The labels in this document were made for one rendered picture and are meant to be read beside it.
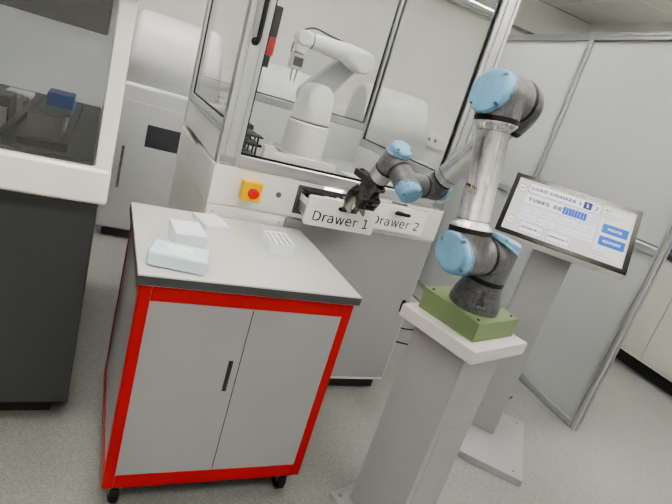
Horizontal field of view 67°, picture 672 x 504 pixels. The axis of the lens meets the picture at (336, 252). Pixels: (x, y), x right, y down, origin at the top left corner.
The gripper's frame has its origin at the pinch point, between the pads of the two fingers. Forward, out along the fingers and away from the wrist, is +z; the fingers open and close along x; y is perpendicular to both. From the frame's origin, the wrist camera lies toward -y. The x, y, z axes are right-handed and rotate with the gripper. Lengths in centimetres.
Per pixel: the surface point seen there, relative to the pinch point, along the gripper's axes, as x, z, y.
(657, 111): 164, -49, -61
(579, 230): 93, -24, 9
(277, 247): -29.5, 1.3, 21.1
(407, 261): 45, 29, -1
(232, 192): -38.7, 15.5, -10.6
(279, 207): -19.8, 17.4, -9.2
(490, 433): 95, 60, 67
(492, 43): 49, -49, -57
